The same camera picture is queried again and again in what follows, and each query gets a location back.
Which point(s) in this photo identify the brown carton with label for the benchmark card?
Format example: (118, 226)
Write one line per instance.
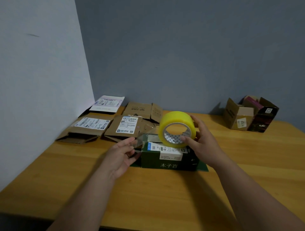
(113, 129)

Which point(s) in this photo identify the person's right hand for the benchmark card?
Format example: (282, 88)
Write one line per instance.
(207, 147)

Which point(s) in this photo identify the green box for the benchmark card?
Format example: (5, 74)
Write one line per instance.
(166, 161)

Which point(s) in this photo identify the black box white label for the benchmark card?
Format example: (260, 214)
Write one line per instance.
(107, 103)

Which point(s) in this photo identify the plain brown carton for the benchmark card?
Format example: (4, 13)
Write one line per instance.
(140, 110)

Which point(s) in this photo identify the person's left forearm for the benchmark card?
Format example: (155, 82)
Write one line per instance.
(83, 204)

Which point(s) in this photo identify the pink and black carton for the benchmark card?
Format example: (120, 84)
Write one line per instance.
(263, 114)

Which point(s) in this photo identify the small brown cardboard box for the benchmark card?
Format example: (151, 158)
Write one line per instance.
(234, 114)

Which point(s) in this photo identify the person's left hand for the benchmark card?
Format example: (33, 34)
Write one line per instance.
(118, 159)

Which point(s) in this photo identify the person's right forearm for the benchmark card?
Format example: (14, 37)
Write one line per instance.
(259, 197)

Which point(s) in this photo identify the yellow tape roll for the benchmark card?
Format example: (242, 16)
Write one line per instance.
(174, 117)

